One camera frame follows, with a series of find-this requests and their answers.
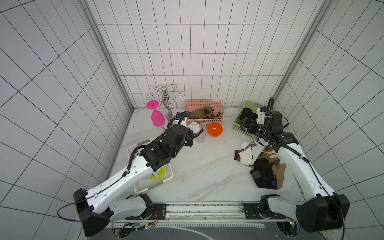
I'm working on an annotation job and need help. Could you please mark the orange plastic bowl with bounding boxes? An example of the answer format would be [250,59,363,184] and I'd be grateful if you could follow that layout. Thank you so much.
[207,123,224,137]

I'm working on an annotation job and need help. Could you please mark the pink plastic wine glass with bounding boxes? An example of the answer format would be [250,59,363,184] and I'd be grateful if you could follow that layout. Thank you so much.
[147,100,166,127]

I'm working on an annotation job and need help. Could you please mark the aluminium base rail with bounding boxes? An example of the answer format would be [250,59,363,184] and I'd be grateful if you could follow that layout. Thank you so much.
[105,202,300,229]

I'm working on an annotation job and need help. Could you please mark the green perforated plastic basket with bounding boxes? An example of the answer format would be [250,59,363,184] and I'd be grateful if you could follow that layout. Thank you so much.
[233,101,264,140]

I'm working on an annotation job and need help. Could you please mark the black sock blue squares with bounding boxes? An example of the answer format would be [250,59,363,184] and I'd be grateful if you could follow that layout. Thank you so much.
[250,158,278,190]

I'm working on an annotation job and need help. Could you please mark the white perforated plastic basket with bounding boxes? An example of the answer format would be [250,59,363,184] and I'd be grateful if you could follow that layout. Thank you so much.
[126,143,175,194]

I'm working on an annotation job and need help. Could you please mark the brown tan knit sock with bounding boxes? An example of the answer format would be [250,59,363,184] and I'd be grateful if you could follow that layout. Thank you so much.
[188,106,222,120]

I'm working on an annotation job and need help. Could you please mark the white sock navy stripes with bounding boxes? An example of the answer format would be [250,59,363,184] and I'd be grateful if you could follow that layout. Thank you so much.
[234,142,265,167]

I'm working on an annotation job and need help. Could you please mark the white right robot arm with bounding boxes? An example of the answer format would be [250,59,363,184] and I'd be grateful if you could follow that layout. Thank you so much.
[235,107,350,233]

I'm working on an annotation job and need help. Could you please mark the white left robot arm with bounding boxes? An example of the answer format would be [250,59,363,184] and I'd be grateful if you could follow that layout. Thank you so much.
[73,124,196,237]

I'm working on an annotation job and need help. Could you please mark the clear plastic cup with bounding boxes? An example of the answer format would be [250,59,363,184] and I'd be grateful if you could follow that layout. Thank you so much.
[195,131,207,144]

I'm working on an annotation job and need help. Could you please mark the pink perforated plastic basket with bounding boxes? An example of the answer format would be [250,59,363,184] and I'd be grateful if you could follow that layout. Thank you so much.
[186,99,225,126]

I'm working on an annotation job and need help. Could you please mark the brown tan striped sock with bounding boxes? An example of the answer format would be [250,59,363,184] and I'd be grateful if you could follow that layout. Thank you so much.
[258,146,287,190]

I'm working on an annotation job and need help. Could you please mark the white sock neon yellow toe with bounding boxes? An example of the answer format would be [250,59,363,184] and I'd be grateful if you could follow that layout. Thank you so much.
[150,166,167,180]

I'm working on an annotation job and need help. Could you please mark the chrome glass holder stand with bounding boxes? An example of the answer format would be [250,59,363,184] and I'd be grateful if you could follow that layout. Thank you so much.
[146,84,185,120]

